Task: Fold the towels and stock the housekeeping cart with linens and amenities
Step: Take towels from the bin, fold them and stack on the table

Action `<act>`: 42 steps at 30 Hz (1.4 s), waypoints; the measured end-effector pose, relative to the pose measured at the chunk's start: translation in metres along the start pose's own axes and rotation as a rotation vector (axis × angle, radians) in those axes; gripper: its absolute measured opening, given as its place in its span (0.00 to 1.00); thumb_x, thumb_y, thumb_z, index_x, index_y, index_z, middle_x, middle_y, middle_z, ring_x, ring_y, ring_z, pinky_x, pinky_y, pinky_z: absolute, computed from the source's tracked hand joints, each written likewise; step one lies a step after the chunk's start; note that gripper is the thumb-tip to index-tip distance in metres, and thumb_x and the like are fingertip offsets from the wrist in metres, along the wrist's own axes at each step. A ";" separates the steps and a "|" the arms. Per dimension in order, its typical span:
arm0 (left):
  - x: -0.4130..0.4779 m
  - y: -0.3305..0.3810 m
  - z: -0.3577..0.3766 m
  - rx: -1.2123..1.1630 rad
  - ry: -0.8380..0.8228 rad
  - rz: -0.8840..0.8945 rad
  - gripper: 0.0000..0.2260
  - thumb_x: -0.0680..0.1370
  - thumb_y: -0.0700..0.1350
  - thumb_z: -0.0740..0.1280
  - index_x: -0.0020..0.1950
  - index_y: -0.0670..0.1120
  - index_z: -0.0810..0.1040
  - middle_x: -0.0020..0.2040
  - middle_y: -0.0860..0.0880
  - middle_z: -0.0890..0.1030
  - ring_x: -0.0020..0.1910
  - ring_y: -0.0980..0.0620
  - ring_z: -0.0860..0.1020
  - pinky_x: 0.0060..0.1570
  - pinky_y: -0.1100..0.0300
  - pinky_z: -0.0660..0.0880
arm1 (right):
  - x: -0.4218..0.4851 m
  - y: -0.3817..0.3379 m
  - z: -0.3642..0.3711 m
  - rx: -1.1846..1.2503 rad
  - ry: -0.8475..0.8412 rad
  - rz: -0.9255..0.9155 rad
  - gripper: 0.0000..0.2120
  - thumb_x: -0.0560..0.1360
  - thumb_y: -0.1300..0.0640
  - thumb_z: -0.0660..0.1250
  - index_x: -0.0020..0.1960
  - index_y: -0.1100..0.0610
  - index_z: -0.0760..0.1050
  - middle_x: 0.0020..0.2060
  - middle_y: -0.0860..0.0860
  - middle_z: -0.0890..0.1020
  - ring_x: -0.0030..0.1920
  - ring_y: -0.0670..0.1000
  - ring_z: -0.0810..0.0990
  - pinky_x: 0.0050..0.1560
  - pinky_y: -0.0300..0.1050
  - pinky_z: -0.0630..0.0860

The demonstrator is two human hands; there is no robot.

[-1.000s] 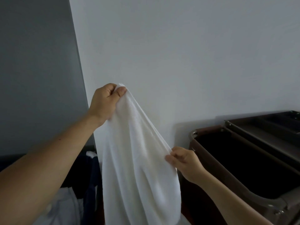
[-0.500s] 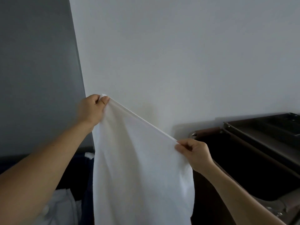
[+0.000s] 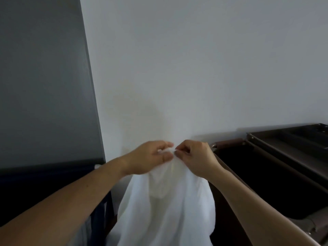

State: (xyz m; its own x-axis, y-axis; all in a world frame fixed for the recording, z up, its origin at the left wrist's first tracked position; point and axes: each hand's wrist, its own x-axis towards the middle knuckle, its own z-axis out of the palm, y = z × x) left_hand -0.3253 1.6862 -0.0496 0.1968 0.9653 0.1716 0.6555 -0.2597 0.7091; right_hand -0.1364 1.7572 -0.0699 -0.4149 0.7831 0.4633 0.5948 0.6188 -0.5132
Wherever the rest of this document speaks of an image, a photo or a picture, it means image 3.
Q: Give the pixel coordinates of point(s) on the person's left hand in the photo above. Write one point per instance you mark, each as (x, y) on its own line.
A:
(146, 158)

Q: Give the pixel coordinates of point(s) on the person's right hand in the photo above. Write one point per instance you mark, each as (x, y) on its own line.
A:
(200, 158)

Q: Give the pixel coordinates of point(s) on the white towel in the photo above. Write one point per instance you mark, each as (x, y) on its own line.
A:
(166, 215)

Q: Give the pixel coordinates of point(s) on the brown housekeeping cart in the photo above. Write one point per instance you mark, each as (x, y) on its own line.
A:
(269, 176)

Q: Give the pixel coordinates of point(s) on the person's right forearm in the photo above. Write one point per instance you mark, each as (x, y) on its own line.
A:
(256, 215)

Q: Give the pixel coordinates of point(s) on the person's left forearm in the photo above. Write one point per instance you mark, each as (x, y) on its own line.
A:
(51, 210)

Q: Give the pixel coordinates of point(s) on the white pillowcase black piping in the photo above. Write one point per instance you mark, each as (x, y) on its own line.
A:
(84, 233)

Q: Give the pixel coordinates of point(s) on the grey door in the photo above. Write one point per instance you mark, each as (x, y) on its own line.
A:
(46, 74)

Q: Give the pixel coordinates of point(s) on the navy laundry hamper white frame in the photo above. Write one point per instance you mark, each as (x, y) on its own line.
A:
(38, 187)

